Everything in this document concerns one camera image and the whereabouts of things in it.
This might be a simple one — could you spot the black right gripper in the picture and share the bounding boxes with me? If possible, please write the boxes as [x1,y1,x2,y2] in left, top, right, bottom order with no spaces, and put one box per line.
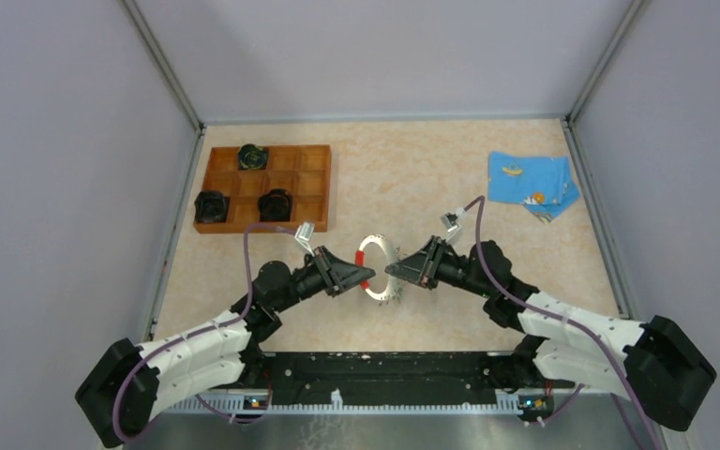
[386,235,492,298]

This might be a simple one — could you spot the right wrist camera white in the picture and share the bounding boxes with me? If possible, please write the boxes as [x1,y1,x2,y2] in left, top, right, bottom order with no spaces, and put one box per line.
[440,207,467,241]

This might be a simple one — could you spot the large metal keyring red grip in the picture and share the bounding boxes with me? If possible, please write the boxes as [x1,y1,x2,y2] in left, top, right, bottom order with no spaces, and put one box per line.
[354,234,403,304]

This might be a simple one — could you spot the dark rolled item front left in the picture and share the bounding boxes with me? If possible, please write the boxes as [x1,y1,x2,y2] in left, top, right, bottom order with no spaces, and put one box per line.
[194,190,230,224]

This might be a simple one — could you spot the dark green rolled item back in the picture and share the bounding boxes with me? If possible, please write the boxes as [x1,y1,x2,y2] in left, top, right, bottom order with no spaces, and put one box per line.
[237,143,269,171]

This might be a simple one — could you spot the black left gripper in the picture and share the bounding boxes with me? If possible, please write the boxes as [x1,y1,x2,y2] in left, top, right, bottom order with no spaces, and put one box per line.
[273,245,375,313]

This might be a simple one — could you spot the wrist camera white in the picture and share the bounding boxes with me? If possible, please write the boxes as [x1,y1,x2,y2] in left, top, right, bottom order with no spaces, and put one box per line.
[294,221,315,254]
[440,207,467,241]

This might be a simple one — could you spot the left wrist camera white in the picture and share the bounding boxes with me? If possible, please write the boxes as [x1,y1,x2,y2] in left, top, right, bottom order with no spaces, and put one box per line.
[294,221,315,254]

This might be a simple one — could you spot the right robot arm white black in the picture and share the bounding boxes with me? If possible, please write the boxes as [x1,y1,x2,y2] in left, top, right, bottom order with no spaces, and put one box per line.
[385,236,717,431]

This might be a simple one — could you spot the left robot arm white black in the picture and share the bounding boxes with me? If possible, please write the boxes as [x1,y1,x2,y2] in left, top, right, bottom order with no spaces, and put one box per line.
[74,247,376,448]

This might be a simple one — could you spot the dark rolled item front middle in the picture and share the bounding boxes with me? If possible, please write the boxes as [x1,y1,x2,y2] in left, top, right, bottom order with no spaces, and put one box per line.
[257,188,293,222]

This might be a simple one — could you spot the blue cartoon print cloth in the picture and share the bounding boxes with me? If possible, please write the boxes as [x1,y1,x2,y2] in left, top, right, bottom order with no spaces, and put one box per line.
[487,151,580,223]

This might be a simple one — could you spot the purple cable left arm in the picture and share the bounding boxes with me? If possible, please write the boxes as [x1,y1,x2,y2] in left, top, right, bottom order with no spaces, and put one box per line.
[111,223,302,443]

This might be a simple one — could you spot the wooden compartment tray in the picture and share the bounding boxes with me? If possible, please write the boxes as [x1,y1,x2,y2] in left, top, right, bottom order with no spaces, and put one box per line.
[193,144,332,234]

